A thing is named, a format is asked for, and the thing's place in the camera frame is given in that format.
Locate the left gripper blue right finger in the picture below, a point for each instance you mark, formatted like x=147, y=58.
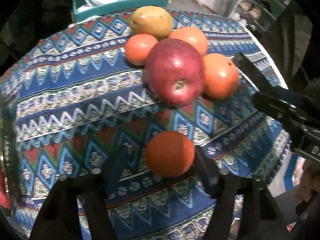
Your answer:
x=261, y=218

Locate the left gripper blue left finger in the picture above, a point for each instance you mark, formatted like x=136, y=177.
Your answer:
x=58, y=217

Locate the large orange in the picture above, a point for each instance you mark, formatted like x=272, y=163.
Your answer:
x=221, y=76

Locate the small orange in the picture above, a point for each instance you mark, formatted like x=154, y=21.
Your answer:
x=138, y=47
x=169, y=154

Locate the red apple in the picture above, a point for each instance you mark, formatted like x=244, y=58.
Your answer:
x=174, y=71
x=4, y=200

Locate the yellow pear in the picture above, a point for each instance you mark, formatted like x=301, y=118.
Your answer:
x=151, y=20

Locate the red apple front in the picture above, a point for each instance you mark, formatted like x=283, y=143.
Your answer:
x=4, y=200

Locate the person right hand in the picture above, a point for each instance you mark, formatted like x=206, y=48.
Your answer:
x=308, y=182

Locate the patterned blue tablecloth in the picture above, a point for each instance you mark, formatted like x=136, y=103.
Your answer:
x=73, y=100

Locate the shoe rack with shoes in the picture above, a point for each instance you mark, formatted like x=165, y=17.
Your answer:
x=258, y=15

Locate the teal plastic crate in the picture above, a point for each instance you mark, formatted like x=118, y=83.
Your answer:
x=82, y=11

